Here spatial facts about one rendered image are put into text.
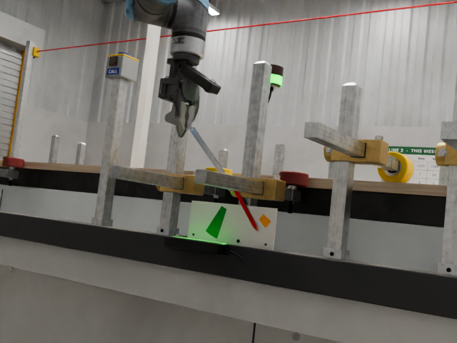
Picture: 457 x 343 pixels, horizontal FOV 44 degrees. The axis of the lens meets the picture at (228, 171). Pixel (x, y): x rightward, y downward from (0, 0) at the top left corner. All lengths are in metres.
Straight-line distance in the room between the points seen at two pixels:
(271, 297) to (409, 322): 0.33
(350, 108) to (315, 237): 0.40
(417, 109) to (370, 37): 1.40
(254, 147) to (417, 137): 7.38
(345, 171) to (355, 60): 8.01
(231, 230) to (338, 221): 0.28
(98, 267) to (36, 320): 0.60
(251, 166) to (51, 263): 0.80
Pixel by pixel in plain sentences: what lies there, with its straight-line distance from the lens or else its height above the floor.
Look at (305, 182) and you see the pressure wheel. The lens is 1.54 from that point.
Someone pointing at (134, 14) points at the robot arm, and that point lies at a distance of 1.51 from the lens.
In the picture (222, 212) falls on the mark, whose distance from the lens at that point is 1.45.
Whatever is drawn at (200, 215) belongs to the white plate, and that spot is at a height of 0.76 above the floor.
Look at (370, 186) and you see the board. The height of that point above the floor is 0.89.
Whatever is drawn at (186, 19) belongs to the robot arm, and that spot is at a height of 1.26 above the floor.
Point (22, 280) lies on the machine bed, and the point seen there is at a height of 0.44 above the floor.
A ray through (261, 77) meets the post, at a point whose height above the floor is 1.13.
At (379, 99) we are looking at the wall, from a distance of 9.02.
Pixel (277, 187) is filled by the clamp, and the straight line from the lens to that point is 1.39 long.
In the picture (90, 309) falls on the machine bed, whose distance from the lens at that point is 2.10.
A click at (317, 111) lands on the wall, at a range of 9.28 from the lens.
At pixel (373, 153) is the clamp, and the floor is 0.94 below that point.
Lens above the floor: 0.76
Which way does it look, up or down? 5 degrees up
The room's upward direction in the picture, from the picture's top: 6 degrees clockwise
